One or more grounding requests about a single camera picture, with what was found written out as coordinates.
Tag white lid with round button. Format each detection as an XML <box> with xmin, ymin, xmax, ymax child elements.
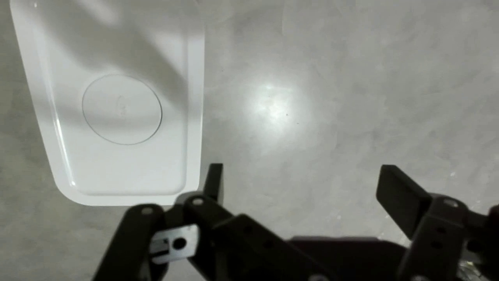
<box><xmin>8</xmin><ymin>0</ymin><xmax>208</xmax><ymax>208</ymax></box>

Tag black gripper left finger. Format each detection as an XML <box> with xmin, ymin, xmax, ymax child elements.
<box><xmin>92</xmin><ymin>163</ymin><xmax>324</xmax><ymax>281</ymax></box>

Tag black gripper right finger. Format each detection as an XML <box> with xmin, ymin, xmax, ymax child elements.
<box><xmin>376</xmin><ymin>164</ymin><xmax>499</xmax><ymax>281</ymax></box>

